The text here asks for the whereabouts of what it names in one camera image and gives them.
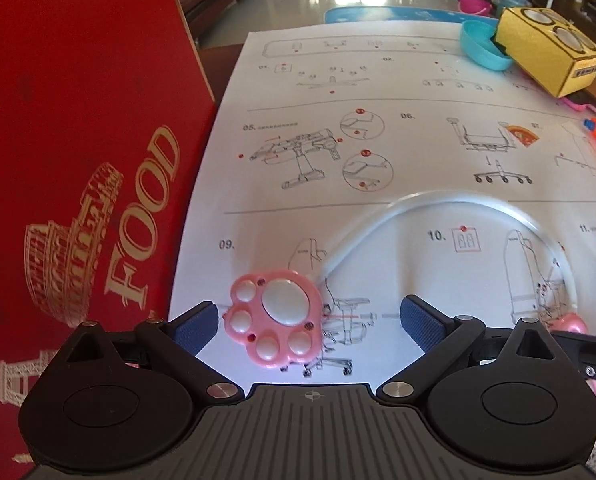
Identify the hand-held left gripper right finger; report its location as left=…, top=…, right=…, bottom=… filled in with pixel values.
left=375, top=295, right=559, bottom=404

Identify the teal plastic basin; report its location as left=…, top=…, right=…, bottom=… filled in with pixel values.
left=493, top=0, right=534, bottom=18

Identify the blue floor mat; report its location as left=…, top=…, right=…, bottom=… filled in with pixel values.
left=324, top=6, right=501, bottom=25

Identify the large printed instruction sheet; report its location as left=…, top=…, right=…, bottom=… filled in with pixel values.
left=168, top=20, right=596, bottom=391

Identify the pink plastic basin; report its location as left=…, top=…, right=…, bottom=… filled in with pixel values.
left=458, top=0, right=494, bottom=16

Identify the red cardboard box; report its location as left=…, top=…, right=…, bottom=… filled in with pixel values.
left=0, top=0, right=216, bottom=480

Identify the teal plastic bowl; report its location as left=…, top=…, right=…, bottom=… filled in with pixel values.
left=459, top=20, right=514, bottom=72

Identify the toy pizza slice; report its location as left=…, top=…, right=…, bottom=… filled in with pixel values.
left=505, top=122, right=540, bottom=150

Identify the pink paw headband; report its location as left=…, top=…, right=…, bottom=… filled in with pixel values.
left=223, top=189, right=589, bottom=372

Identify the pink plastic toy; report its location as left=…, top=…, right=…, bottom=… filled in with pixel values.
left=560, top=97, right=596, bottom=114

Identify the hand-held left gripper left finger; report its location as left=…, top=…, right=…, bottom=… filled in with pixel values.
left=65, top=301, right=244, bottom=404

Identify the yellow cardboard toy stove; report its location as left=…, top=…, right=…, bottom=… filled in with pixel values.
left=493, top=6, right=596, bottom=98

